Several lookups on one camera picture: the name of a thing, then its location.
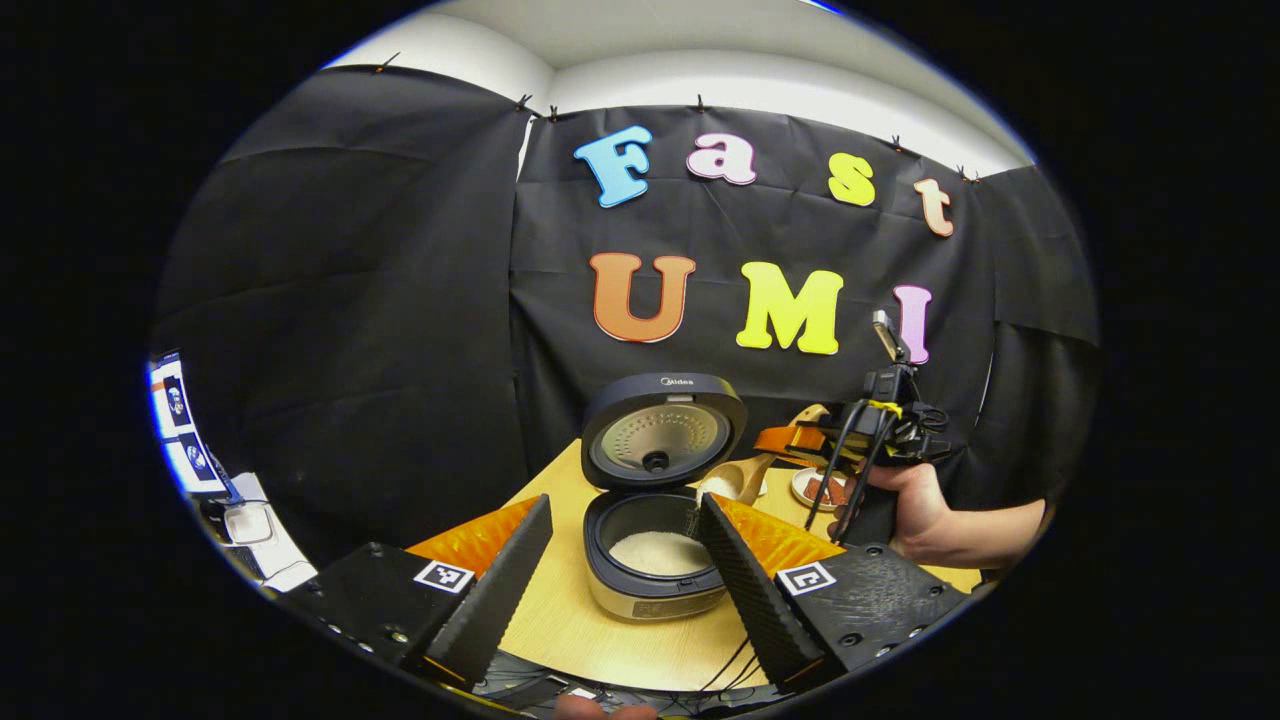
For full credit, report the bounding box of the computer monitor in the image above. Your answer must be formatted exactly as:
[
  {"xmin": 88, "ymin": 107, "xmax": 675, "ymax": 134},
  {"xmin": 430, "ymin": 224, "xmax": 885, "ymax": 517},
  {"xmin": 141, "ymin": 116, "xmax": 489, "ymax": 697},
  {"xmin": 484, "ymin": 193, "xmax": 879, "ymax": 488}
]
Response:
[{"xmin": 148, "ymin": 350, "xmax": 227, "ymax": 497}]

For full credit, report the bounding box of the black cable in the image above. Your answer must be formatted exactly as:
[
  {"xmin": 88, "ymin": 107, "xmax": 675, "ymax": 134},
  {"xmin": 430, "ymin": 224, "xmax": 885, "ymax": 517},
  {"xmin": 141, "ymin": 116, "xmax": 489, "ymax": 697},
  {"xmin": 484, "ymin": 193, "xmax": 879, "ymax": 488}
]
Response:
[
  {"xmin": 470, "ymin": 635, "xmax": 791, "ymax": 717},
  {"xmin": 804, "ymin": 400, "xmax": 898, "ymax": 547}
]

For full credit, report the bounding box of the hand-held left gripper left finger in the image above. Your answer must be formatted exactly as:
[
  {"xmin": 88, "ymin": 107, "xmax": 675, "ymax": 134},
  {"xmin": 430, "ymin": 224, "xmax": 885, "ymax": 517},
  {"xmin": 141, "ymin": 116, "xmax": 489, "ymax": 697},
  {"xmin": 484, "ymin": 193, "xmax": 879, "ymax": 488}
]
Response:
[{"xmin": 275, "ymin": 493, "xmax": 554, "ymax": 691}]

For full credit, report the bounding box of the wooden spoon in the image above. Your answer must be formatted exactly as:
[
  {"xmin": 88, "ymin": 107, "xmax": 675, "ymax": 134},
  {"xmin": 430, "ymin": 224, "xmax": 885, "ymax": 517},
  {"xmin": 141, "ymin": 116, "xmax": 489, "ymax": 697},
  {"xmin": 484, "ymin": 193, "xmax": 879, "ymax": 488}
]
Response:
[{"xmin": 697, "ymin": 403, "xmax": 833, "ymax": 507}]

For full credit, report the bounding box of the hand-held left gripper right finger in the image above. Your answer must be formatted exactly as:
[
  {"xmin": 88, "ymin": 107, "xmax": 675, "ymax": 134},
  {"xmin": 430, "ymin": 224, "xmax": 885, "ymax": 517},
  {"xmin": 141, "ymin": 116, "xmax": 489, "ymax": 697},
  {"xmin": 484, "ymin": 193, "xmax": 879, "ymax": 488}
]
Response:
[{"xmin": 697, "ymin": 492, "xmax": 971, "ymax": 693}]

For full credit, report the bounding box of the black backdrop cloth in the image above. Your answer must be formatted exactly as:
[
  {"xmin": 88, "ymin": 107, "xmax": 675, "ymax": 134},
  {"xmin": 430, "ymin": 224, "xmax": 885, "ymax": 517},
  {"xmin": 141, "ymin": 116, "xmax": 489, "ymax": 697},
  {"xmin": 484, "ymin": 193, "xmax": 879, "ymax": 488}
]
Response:
[{"xmin": 150, "ymin": 65, "xmax": 1101, "ymax": 566}]

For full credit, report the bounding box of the white round plate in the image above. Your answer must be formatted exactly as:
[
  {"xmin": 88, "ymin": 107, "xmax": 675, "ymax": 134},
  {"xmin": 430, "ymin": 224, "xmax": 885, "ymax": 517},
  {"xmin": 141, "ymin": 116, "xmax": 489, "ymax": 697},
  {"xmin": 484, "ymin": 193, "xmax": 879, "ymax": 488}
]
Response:
[{"xmin": 789, "ymin": 467, "xmax": 862, "ymax": 512}]

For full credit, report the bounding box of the black rice cooker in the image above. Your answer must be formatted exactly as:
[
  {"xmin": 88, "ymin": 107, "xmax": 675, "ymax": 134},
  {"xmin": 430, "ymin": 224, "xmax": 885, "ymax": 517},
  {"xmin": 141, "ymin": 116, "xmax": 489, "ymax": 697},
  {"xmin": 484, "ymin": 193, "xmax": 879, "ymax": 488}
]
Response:
[{"xmin": 580, "ymin": 373, "xmax": 749, "ymax": 621}]

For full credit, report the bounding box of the small white device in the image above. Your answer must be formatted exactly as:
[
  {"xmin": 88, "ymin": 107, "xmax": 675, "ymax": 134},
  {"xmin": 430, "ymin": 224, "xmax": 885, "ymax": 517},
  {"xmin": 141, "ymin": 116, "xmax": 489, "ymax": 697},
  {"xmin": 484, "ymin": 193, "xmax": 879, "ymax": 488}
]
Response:
[{"xmin": 222, "ymin": 500, "xmax": 277, "ymax": 547}]

